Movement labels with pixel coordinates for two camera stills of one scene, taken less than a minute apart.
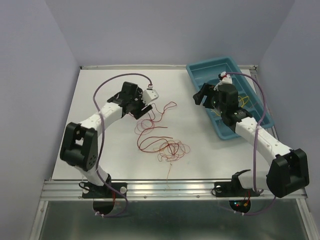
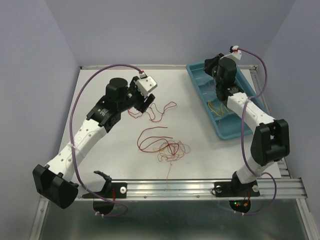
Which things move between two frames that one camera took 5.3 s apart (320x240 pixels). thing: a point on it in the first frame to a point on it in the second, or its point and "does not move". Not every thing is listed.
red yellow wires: (171, 150) does not move
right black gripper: (207, 89) to (210, 62)
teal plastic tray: (208, 71) does not move
